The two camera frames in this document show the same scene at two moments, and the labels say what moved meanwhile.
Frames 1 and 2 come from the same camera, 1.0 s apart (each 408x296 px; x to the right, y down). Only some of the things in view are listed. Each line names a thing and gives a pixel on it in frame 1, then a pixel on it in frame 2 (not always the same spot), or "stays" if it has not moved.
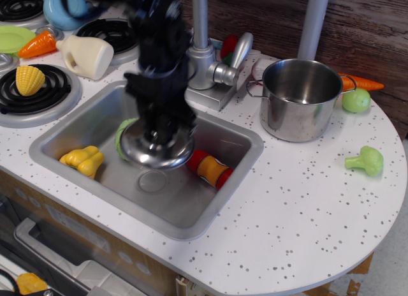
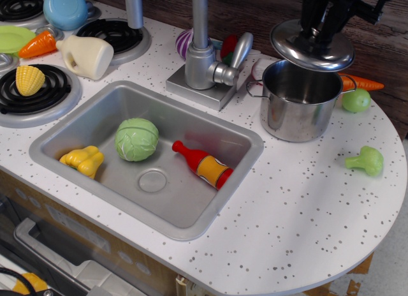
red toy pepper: x=227 y=47 stays
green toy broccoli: x=370 y=159 stays
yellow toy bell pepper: x=87 y=160 stays
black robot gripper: x=160 y=90 -> x=367 y=4
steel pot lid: x=138 y=147 -> x=284 y=35
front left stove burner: x=58 y=97 stays
